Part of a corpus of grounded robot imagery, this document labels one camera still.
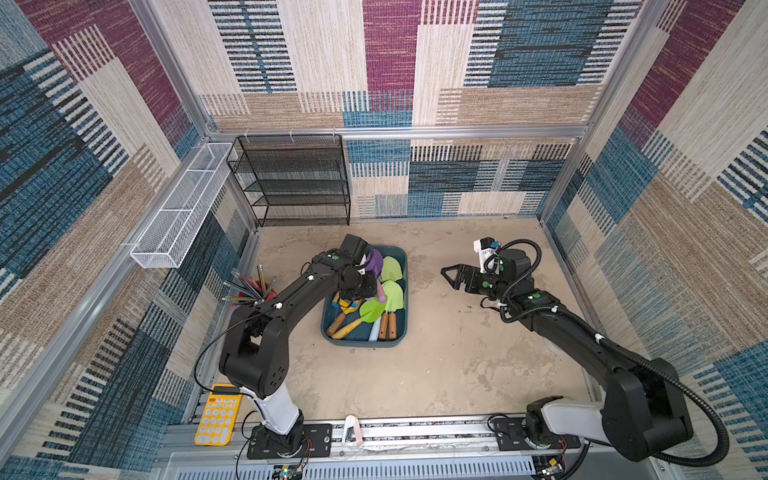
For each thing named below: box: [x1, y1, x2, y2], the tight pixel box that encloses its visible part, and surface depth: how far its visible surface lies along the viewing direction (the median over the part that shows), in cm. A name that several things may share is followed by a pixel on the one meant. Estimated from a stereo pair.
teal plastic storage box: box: [321, 246, 409, 348], surface depth 94 cm
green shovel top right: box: [381, 256, 403, 283], surface depth 105 cm
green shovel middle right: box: [382, 280, 404, 340], surface depth 96 cm
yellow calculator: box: [194, 384, 243, 447], surface depth 77 cm
